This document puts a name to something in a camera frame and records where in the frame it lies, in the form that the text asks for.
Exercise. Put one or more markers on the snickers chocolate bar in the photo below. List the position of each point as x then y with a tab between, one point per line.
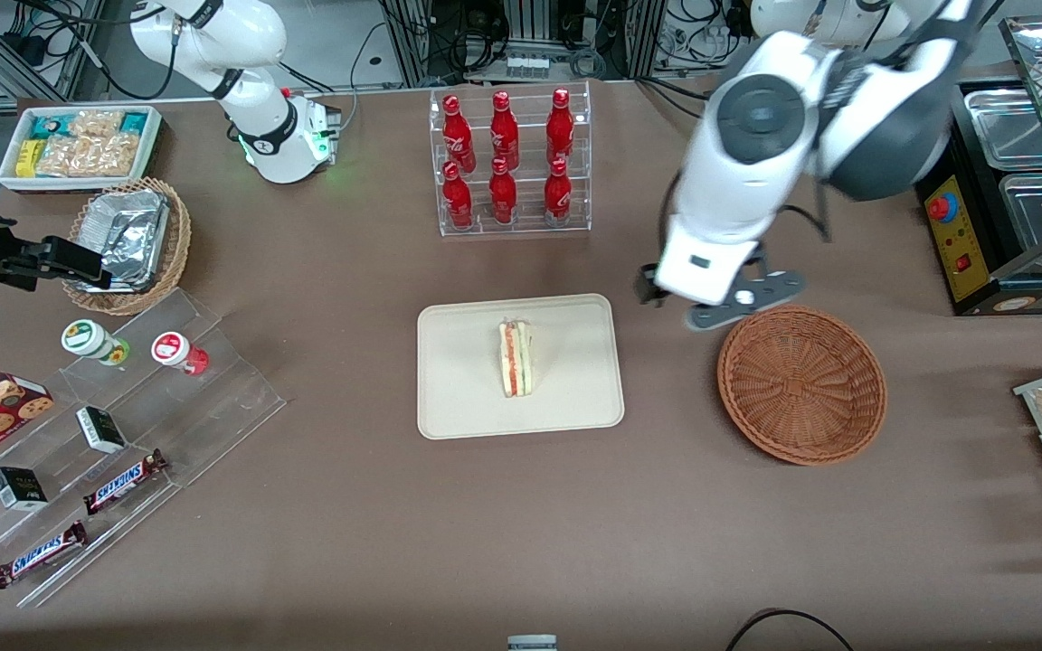
123	482
37	553

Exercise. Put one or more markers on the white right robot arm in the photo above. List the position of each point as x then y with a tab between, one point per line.
250	54

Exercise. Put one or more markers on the small grey device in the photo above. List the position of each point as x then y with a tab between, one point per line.
532	643

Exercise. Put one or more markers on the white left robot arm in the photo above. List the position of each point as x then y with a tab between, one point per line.
756	117

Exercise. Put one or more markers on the yellow snack packet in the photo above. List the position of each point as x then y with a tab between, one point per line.
28	158

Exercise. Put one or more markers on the brown round wicker basket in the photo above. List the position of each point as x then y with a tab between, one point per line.
801	389

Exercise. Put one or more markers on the small black box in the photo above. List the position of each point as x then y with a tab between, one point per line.
19	488
100	429

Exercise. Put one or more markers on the red lid white jar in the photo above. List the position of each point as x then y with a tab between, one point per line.
173	348

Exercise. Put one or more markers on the light wicker basket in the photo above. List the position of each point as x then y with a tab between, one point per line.
179	235

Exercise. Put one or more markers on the white power strip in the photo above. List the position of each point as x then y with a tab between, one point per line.
527	65

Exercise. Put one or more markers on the aluminium frame rack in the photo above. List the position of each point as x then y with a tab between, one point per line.
412	45

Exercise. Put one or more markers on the triangle sandwich with tomato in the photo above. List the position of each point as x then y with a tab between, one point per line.
515	362

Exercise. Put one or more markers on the silver foil container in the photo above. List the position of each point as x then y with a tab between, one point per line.
127	235

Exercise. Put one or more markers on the rice cracker bag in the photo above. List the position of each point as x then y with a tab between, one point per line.
96	125
87	155

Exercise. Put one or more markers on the white plastic snack bin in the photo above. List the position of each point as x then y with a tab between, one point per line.
152	145

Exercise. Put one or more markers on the cream rectangular serving tray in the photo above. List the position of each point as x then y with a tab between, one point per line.
467	380

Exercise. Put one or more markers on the black food warmer cabinet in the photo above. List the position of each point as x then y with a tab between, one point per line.
960	244

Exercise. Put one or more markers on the clear acrylic stepped stand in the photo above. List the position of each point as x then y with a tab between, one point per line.
213	398

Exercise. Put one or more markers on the green lid white jar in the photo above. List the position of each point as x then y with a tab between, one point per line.
87	339

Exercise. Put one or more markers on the teal snack packet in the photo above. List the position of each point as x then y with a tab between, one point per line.
134	123
49	127

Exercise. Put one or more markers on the clear acrylic bottle rack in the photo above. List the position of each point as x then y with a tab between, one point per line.
525	226

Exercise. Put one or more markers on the red cola bottle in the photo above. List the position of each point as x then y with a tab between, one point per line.
504	127
557	194
458	199
560	122
458	131
503	194

